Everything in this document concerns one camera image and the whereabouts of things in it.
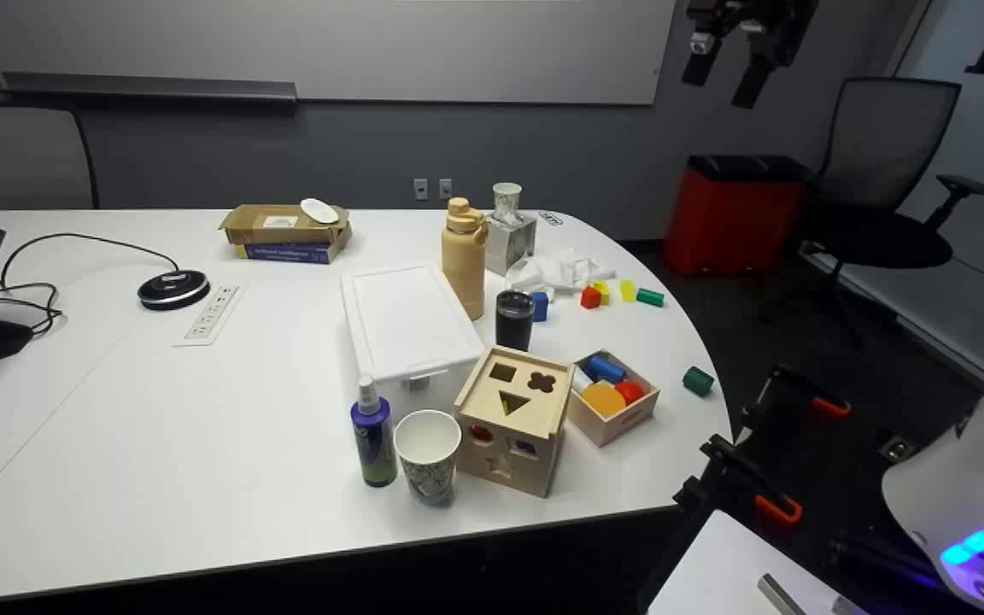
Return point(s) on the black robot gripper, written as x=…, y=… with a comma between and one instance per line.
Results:
x=771, y=11

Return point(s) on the small blue block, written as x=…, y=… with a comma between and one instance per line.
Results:
x=537, y=306

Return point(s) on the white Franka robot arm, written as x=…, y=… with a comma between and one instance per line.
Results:
x=970, y=480

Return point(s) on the grey marbled tissue box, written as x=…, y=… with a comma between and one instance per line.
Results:
x=509, y=239

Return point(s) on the wooden shape sorter box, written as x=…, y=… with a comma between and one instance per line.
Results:
x=509, y=427

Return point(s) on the red bin with black lid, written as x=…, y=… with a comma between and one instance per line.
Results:
x=733, y=222

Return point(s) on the black mesh office chair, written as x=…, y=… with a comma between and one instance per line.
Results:
x=884, y=138

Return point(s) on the long green block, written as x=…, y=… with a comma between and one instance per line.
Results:
x=651, y=299

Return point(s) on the yellow block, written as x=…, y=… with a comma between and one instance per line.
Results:
x=602, y=288
x=626, y=291

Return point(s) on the patterned paper cup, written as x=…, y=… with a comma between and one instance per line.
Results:
x=508, y=197
x=429, y=462

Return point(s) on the dark green block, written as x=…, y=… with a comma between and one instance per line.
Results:
x=697, y=382

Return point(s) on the blue block in tray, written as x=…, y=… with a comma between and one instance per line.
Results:
x=605, y=368

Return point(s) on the tan plastic bottle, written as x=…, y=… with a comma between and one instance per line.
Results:
x=462, y=260

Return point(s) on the black tumbler cup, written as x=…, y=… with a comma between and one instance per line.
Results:
x=513, y=324

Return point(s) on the red block in tray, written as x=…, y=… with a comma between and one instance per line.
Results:
x=629, y=392

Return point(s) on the orange block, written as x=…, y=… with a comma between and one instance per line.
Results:
x=602, y=398

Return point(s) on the wooden tray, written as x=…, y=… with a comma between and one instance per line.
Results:
x=612, y=414

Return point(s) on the white paper sheet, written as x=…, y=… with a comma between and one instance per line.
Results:
x=719, y=569

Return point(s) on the purple spray bottle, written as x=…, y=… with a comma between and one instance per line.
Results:
x=372, y=439

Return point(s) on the small grey bar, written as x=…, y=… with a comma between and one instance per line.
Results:
x=779, y=597

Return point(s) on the white printed table label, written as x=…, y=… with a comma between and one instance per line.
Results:
x=207, y=317

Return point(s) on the grey whiteboard tray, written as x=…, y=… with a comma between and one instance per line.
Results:
x=152, y=88

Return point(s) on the black round puck speaker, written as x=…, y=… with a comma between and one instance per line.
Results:
x=170, y=288

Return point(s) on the grey conference chair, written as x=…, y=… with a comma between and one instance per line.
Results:
x=13, y=157

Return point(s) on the white wall outlet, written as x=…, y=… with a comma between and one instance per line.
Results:
x=421, y=187
x=444, y=187

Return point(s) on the white wall whiteboard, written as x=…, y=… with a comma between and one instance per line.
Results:
x=400, y=46

